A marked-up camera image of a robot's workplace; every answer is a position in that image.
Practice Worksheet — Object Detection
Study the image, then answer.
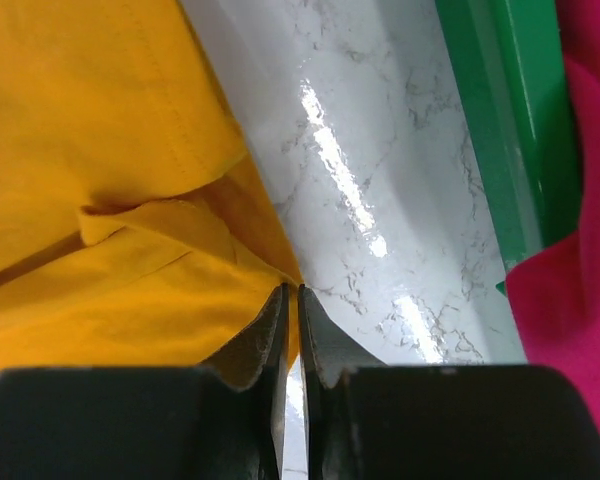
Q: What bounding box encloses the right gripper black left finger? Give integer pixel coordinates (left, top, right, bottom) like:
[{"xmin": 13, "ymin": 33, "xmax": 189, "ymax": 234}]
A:
[{"xmin": 0, "ymin": 286, "xmax": 287, "ymax": 479}]

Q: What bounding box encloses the green plastic bin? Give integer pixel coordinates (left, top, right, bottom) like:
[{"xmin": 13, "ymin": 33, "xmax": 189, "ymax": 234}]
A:
[{"xmin": 436, "ymin": 1, "xmax": 582, "ymax": 271}]

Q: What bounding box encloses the mustard yellow t shirt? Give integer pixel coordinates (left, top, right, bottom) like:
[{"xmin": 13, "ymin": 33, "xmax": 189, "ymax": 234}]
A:
[{"xmin": 0, "ymin": 1, "xmax": 302, "ymax": 371}]

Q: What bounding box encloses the magenta t shirt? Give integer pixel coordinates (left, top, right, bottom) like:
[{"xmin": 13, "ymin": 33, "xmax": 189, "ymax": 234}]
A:
[{"xmin": 506, "ymin": 1, "xmax": 600, "ymax": 430}]

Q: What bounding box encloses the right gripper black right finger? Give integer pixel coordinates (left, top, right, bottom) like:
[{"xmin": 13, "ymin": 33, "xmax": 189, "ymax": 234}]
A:
[{"xmin": 298, "ymin": 287, "xmax": 600, "ymax": 479}]

